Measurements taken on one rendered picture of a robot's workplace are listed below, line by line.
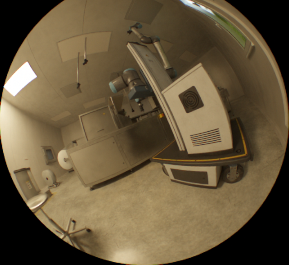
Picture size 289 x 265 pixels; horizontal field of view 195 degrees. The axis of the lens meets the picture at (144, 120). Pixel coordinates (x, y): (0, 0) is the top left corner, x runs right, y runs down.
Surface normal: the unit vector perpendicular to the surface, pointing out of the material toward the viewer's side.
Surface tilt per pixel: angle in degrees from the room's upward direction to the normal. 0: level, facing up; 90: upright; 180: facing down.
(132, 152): 90
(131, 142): 90
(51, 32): 180
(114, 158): 90
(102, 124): 90
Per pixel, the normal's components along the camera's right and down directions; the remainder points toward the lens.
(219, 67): -0.83, 0.33
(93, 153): 0.39, -0.24
